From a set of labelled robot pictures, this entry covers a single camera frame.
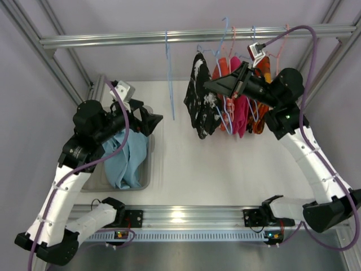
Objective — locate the magenta garment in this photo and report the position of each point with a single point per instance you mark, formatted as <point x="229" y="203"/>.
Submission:
<point x="240" y="115"/>

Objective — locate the slotted cable duct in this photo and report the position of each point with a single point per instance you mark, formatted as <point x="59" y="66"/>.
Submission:
<point x="238" y="235"/>

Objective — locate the light blue trousers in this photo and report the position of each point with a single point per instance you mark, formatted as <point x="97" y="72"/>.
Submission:
<point x="122" y="170"/>

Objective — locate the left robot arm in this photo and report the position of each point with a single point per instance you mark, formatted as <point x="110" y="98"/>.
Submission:
<point x="108" y="148"/>

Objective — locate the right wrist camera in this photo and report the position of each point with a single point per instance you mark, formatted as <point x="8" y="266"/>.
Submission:
<point x="256" y="52"/>

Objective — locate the left aluminium frame post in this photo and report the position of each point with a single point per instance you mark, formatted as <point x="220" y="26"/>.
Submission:
<point x="35" y="20"/>

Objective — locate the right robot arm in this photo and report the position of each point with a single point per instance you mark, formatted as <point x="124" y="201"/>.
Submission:
<point x="334" y="200"/>

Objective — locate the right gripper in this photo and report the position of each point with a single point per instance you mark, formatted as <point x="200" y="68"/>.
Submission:
<point x="242" y="83"/>

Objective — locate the orange yellow patterned garment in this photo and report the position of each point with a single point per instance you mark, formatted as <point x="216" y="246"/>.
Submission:
<point x="263" y="69"/>

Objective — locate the aluminium frame post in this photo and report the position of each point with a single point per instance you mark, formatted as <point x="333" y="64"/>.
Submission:
<point x="297" y="51"/>
<point x="35" y="20"/>

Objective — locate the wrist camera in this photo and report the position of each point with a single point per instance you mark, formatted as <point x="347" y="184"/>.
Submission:
<point x="125" y="91"/>
<point x="256" y="52"/>

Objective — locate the black white patterned garment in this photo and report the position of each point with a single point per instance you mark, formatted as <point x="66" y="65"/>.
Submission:
<point x="201" y="103"/>

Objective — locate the pink hanger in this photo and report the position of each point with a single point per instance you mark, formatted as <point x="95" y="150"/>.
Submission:
<point x="228" y="103"/>
<point x="278" y="55"/>

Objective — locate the orange red patterned garment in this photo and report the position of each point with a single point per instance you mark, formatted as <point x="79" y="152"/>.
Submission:
<point x="219" y="71"/>

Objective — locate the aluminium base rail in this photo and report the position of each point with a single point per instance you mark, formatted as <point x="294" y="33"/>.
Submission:
<point x="191" y="217"/>

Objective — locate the pink hanger rightmost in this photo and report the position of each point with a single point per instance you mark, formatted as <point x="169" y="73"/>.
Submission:
<point x="278" y="55"/>

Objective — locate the right aluminium frame post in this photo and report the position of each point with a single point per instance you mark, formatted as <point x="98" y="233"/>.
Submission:
<point x="297" y="51"/>

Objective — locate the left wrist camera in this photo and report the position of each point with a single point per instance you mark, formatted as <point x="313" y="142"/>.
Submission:
<point x="125" y="91"/>

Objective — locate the clear plastic bin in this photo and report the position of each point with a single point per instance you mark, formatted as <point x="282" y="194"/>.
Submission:
<point x="98" y="182"/>

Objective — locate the aluminium hanging rail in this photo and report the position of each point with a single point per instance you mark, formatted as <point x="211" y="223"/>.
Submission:
<point x="150" y="38"/>

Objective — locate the pink hanger middle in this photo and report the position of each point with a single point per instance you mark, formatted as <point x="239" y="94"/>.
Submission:
<point x="228" y="103"/>

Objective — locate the light blue wire hanger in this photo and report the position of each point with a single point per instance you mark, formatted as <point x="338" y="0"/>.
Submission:
<point x="169" y="75"/>

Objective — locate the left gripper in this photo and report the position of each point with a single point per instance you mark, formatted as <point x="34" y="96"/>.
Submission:
<point x="137" y="115"/>

